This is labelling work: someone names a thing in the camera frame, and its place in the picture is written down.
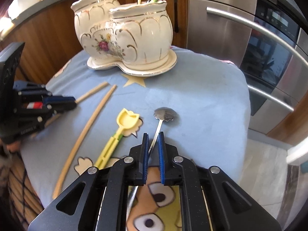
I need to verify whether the wooden chopstick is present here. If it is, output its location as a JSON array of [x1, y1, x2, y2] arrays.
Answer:
[[52, 85, 117, 199], [45, 81, 109, 127]]

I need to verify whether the person's left hand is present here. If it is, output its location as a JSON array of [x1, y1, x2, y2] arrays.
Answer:
[[1, 141, 21, 153]]

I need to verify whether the stainless steel oven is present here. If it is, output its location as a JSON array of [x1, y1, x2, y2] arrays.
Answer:
[[186, 0, 307, 134]]

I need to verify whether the silver shell spoon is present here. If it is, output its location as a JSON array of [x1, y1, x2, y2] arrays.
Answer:
[[126, 107, 177, 220]]

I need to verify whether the light blue cartoon cloth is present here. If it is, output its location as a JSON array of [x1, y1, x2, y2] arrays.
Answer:
[[21, 46, 251, 230]]

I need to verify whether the black cabinet handle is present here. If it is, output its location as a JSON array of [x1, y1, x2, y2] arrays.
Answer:
[[173, 0, 179, 33]]

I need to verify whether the grey speckled countertop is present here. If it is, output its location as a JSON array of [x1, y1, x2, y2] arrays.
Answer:
[[1, 0, 64, 41]]

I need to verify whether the cream floral ceramic utensil holder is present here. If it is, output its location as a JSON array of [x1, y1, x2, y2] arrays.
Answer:
[[71, 0, 177, 77]]

